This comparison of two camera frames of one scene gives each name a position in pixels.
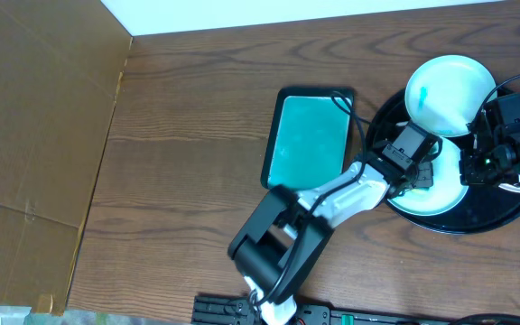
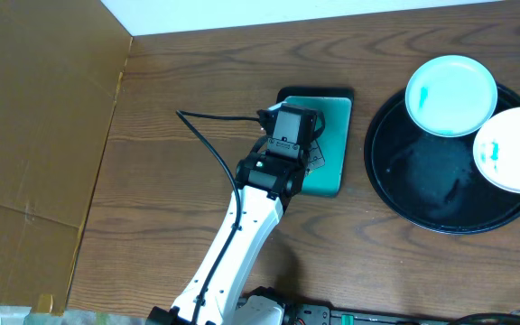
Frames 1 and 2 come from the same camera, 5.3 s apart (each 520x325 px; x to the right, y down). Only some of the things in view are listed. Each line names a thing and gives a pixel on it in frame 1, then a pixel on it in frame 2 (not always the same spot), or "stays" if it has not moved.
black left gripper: x=421 y=176 → x=316 y=158
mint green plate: x=444 y=93 stays
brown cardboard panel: x=44 y=82 stays
